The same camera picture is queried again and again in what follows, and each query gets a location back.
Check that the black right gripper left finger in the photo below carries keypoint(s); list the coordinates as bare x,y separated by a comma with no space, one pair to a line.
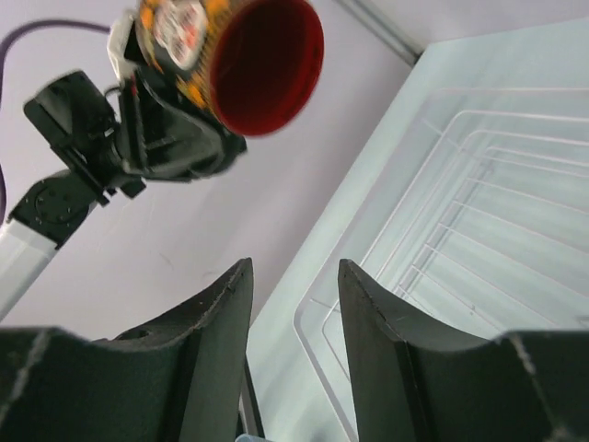
177,377

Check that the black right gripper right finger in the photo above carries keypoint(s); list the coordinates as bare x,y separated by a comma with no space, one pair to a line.
415,378

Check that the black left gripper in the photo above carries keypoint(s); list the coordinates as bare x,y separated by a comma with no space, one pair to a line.
163,137

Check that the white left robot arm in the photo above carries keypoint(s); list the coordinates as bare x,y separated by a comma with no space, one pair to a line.
79,124

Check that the white wire dish rack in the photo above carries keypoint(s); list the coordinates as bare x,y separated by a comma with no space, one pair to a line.
479,219

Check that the black skull mug red inside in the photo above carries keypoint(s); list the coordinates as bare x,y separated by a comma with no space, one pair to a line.
252,65

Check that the aluminium frame rail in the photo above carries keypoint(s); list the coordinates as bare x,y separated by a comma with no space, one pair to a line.
391,34

